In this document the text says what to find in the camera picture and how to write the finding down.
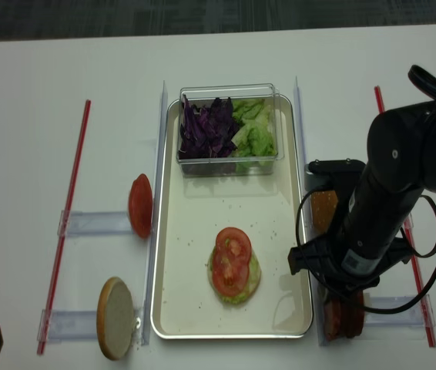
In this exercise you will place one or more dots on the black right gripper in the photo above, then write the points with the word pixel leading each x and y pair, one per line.
pixel 353 272

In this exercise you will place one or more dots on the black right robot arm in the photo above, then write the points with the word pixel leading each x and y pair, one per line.
pixel 374 199

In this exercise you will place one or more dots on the stack of meat slices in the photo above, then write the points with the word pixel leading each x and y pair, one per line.
pixel 341 320

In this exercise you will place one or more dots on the lettuce on bun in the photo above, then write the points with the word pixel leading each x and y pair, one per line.
pixel 254 268

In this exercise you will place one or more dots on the tomato slices on bun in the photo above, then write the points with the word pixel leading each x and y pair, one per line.
pixel 230 261

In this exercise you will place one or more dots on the green lettuce leaves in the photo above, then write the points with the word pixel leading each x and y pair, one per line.
pixel 254 137

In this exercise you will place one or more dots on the front sesame bun top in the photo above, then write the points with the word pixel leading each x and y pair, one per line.
pixel 323 205

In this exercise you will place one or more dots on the clear lower left track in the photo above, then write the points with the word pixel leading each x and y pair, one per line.
pixel 59 325

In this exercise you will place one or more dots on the bottom bun on tray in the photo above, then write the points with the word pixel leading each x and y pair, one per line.
pixel 256 281

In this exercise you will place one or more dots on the silver metal tray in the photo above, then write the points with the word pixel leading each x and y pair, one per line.
pixel 194 210

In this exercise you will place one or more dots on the upright bun half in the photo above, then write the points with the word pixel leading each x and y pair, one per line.
pixel 114 319

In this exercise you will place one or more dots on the clear upper left track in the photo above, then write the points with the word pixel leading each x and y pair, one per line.
pixel 77 223

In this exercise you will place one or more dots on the clear plastic salad box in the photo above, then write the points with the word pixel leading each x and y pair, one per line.
pixel 232 166

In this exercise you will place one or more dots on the purple cabbage leaves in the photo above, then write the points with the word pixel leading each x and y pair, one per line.
pixel 207 131

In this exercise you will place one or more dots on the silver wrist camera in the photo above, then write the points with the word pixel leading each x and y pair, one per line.
pixel 332 174

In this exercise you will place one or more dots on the clear left divider wall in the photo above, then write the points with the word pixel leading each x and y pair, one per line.
pixel 145 327

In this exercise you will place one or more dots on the left red rail strip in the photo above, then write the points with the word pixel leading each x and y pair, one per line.
pixel 68 206

